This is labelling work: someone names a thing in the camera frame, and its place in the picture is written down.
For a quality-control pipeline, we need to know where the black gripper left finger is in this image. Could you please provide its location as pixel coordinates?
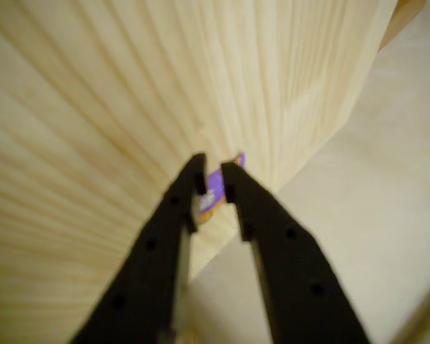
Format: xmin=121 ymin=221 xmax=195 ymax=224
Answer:
xmin=71 ymin=153 xmax=207 ymax=344

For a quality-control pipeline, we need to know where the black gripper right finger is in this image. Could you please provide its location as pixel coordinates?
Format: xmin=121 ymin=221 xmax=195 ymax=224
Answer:
xmin=220 ymin=161 xmax=372 ymax=344

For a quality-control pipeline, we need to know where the purple orange candy packet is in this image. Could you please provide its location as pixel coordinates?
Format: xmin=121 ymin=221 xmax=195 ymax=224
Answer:
xmin=199 ymin=152 xmax=247 ymax=225

